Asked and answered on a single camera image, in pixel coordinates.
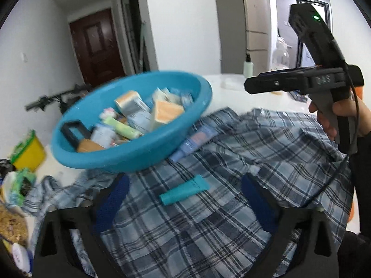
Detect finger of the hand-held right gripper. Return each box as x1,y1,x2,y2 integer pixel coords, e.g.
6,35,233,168
256,69,310,77
244,75,309,95

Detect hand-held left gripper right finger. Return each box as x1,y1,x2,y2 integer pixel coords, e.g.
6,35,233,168
241,173,339,278

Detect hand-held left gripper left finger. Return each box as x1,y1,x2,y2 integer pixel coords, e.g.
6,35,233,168
33,173,131,278

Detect blue plastic basin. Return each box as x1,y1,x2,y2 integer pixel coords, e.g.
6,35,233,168
51,70,213,174

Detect light green tube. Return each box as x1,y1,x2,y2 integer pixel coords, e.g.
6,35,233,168
103,117,142,139

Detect teal tube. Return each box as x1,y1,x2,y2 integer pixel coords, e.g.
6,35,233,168
159,174,209,206

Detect beige box orange top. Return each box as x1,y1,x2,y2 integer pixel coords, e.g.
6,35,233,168
151,98,185,131

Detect person's right hand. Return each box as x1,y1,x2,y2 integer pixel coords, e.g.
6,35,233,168
308,93,371,143

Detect clear plastic jar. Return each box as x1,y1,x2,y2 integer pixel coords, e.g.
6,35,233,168
271,36,290,71

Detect pale green pump bottle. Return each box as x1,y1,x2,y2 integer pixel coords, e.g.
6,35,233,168
243,54,254,78

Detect brown wooden block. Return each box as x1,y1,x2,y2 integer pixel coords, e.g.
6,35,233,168
77,139,106,153

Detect grey fridge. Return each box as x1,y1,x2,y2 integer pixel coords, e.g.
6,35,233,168
214,0,271,75

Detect small white carton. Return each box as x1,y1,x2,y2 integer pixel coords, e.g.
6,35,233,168
90,124,116,148

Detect blue plaid shirt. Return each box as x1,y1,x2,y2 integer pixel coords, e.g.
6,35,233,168
23,107,355,278

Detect white blue carton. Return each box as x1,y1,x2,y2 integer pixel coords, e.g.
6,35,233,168
126,111,154,134

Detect pink white small toy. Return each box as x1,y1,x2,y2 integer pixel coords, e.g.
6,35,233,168
100,107,116,120

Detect light blue cosmetic tube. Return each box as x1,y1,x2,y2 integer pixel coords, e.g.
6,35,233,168
169,127,218,163

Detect blue white pack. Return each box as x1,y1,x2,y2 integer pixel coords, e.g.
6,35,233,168
174,91,194,106

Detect green white snack pack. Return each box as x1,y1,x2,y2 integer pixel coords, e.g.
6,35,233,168
3,168,37,206

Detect yellow container green lid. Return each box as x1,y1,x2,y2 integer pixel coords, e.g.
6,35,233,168
10,130,46,171

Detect beige carton orange top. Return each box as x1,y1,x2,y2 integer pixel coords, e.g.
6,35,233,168
114,90,151,116

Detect granola snack bag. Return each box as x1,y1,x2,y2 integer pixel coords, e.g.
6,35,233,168
0,203,29,244

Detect white round container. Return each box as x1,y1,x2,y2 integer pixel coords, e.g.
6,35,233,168
12,242,31,271

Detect dark framed glass door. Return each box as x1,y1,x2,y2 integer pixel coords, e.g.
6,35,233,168
119,0,151,74

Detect dark brown door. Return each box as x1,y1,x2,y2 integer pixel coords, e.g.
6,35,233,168
69,8,125,86

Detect black cable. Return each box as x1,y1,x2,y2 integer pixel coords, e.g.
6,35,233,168
300,64,360,207

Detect black frame stand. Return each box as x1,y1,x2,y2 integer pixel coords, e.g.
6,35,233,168
60,120,89,151

